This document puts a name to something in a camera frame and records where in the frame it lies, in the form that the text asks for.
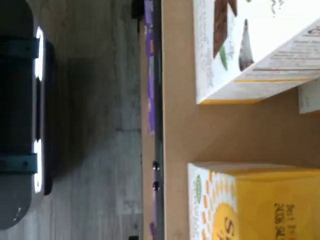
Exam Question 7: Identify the white box with yellow label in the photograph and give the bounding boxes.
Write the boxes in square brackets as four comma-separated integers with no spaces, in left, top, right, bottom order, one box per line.
[187,161,320,240]

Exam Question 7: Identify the white mint chocolate cracker box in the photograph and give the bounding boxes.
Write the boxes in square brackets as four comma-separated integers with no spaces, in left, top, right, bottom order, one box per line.
[192,0,320,105]

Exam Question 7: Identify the black metal shelf beam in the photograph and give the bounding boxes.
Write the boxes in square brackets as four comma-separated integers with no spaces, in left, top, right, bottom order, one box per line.
[152,0,166,240]

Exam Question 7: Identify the black perforated shelf post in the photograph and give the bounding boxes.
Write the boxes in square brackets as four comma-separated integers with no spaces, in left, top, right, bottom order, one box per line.
[131,0,146,19]

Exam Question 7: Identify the black robot base with lights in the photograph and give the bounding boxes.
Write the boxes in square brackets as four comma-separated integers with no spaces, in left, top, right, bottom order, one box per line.
[0,0,56,231]

